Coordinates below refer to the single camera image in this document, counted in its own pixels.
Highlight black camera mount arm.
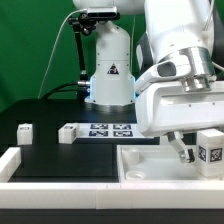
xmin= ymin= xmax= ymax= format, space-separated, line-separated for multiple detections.
xmin=68 ymin=13 xmax=96 ymax=102

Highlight white camera cable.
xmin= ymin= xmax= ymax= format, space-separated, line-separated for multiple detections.
xmin=37 ymin=8 xmax=88 ymax=100

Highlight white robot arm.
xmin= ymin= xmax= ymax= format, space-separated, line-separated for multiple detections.
xmin=73 ymin=0 xmax=224 ymax=162

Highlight black base cables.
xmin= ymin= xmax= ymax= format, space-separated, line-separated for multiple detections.
xmin=40 ymin=81 xmax=92 ymax=100

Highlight grey camera on mount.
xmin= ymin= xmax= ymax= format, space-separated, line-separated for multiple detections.
xmin=86 ymin=6 xmax=119 ymax=20

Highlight white square tabletop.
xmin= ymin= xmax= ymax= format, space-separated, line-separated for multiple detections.
xmin=117 ymin=145 xmax=224 ymax=182

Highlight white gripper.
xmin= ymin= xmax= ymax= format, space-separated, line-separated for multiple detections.
xmin=134 ymin=56 xmax=224 ymax=163

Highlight white U-shaped fence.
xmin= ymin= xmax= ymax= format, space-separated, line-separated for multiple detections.
xmin=0 ymin=147 xmax=224 ymax=209

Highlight white tag sheet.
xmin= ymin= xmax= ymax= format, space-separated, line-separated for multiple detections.
xmin=78 ymin=123 xmax=144 ymax=139

